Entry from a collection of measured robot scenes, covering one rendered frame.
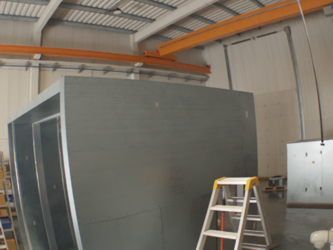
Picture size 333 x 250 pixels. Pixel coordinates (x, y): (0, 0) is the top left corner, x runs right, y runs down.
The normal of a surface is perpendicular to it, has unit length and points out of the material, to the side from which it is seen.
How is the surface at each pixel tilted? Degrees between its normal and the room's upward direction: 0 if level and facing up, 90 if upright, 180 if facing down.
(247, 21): 90
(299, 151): 90
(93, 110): 90
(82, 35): 90
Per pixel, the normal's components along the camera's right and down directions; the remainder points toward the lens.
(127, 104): 0.65, -0.11
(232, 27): -0.76, 0.00
